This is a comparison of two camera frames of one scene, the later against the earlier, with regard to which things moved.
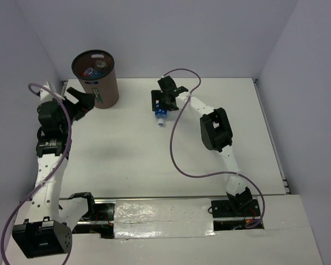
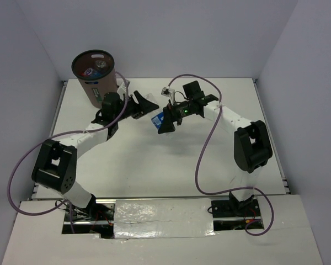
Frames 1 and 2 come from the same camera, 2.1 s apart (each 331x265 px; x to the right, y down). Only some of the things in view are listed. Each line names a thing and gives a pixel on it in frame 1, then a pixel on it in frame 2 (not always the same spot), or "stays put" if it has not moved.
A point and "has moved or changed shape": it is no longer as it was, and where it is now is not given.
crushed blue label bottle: (100, 63) stays put
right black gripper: (157, 95) → (171, 115)
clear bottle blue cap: (96, 73) → (88, 72)
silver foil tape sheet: (163, 218) stays put
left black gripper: (85, 103) → (146, 105)
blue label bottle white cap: (160, 114) has moved or changed shape
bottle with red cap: (87, 72) stays put
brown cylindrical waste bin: (95, 69) stays put
